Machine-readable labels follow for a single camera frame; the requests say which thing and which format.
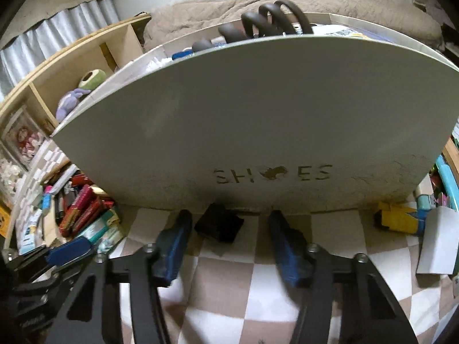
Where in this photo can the framed doll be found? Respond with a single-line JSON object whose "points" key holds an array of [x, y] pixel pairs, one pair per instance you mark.
{"points": [[25, 138]]}

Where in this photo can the pile of assorted lighters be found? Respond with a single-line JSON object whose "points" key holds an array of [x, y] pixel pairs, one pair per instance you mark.
{"points": [[441, 186], [82, 208]]}

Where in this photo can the brown hair claw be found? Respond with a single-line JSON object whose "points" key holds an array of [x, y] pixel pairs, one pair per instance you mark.
{"points": [[258, 21]]}

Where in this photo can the checkered bed sheet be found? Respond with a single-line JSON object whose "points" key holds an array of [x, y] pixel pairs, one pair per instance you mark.
{"points": [[229, 294]]}

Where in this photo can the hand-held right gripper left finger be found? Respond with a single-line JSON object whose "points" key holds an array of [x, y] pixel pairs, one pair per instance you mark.
{"points": [[172, 247]]}

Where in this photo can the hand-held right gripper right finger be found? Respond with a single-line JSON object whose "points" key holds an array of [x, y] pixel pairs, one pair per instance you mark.
{"points": [[287, 247]]}

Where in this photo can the pale blue curtain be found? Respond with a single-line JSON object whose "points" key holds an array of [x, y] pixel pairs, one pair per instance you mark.
{"points": [[71, 32]]}

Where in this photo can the framed white flowers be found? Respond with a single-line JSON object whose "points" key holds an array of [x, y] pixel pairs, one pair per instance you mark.
{"points": [[9, 175]]}

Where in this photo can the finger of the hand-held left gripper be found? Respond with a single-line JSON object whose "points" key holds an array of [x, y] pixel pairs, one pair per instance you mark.
{"points": [[68, 251], [46, 286]]}

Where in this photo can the crumpled clear plastic bag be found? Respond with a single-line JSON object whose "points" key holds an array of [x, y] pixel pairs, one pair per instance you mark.
{"points": [[157, 65]]}

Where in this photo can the blue metallic tube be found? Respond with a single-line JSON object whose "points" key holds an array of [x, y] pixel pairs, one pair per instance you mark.
{"points": [[181, 55]]}

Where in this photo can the purple plush toy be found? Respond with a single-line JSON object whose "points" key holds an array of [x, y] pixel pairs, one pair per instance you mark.
{"points": [[70, 102]]}

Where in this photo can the avocado plush toy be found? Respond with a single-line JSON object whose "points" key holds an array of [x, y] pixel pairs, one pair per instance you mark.
{"points": [[91, 79]]}

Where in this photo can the beige cartoon curtain valance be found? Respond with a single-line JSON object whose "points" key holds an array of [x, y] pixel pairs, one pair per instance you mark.
{"points": [[64, 0]]}

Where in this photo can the white cardboard shoe box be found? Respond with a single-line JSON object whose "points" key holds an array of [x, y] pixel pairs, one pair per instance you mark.
{"points": [[251, 114]]}

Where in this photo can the white medicine packet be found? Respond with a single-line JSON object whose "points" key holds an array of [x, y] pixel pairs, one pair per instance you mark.
{"points": [[340, 33]]}

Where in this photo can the pink clothes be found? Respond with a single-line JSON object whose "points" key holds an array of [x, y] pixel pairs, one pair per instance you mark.
{"points": [[435, 7]]}

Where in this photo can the beige quilt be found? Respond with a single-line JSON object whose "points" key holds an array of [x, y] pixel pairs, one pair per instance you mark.
{"points": [[200, 14]]}

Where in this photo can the black lighter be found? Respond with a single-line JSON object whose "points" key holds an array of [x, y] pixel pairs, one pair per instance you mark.
{"points": [[218, 227]]}

